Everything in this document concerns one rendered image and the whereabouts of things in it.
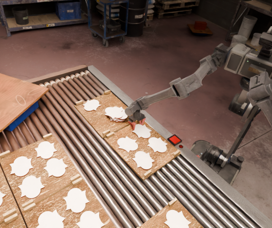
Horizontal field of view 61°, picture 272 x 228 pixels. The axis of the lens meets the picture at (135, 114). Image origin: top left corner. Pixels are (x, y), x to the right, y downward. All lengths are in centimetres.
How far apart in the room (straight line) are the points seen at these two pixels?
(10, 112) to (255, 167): 263
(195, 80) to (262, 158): 219
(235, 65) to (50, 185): 137
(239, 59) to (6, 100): 162
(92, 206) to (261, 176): 220
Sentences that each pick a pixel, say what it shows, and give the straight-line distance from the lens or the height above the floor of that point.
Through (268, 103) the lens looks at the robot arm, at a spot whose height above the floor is 155.
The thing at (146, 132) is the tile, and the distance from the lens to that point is 167.
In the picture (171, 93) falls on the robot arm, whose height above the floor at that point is 140.
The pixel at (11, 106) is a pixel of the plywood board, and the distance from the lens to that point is 182.
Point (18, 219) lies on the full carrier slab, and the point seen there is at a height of 94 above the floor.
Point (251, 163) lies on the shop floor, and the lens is 314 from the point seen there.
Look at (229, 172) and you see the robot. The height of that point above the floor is 24.
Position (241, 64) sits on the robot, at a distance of 168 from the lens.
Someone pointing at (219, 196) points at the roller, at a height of 92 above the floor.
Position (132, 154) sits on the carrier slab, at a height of 94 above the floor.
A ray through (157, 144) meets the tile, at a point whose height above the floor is 95.
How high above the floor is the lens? 214
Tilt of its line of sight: 42 degrees down
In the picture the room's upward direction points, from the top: 7 degrees clockwise
